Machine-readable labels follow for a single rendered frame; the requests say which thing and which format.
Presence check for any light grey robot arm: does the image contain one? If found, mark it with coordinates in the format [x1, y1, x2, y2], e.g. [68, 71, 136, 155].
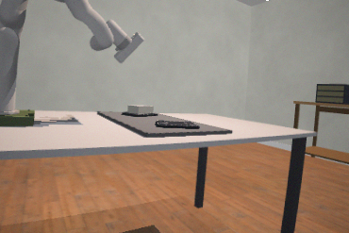
[0, 0, 131, 115]

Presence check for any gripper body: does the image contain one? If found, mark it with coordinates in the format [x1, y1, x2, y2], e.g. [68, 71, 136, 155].
[114, 32, 144, 63]

